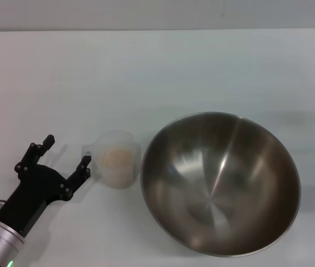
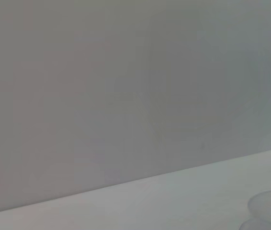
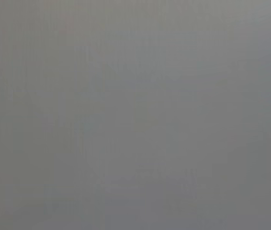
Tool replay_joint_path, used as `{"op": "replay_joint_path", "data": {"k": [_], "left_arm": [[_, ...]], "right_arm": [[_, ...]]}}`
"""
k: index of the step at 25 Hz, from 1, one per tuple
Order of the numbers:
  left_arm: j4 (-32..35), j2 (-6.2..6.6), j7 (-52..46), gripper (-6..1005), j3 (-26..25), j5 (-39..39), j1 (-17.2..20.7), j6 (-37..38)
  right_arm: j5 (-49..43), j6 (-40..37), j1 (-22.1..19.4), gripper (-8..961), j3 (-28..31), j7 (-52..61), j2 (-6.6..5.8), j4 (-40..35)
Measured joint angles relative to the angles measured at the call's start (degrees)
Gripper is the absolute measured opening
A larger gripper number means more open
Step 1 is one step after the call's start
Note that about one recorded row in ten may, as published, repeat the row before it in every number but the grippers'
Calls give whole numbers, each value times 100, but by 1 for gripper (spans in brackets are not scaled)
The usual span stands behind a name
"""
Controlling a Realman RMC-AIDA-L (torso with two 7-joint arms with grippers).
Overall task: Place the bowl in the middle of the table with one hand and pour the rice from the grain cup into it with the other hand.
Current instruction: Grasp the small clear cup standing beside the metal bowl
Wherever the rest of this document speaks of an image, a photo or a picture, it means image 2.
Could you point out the transparent plastic cup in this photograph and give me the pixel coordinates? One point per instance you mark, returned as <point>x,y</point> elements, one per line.
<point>269,206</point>

